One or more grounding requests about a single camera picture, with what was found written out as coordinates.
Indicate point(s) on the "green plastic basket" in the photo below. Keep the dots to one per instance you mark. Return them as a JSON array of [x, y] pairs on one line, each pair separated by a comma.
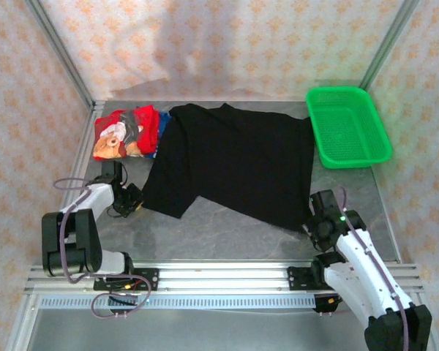
[[347, 128]]

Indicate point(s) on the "black t-shirt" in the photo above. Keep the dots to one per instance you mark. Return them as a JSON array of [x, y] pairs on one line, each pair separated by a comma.
[[234, 157]]

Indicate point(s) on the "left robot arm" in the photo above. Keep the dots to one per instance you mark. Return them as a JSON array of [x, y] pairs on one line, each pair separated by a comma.
[[73, 241]]

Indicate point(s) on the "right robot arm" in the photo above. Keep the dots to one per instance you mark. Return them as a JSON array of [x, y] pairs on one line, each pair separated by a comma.
[[366, 278]]

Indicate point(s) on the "red bear print t-shirt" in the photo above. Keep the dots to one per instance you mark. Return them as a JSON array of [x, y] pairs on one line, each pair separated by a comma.
[[124, 131]]

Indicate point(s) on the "blue lettered t-shirt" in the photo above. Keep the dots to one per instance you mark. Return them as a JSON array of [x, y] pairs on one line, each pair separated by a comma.
[[163, 126]]

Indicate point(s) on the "aluminium side rail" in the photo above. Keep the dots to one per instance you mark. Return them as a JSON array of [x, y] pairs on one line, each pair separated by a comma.
[[78, 153], [386, 212]]

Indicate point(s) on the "aluminium crossbar rail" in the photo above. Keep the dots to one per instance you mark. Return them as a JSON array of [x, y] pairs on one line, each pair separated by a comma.
[[223, 279]]

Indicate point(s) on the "aluminium frame post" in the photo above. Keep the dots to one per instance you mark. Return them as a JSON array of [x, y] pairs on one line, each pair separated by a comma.
[[64, 55], [384, 47]]

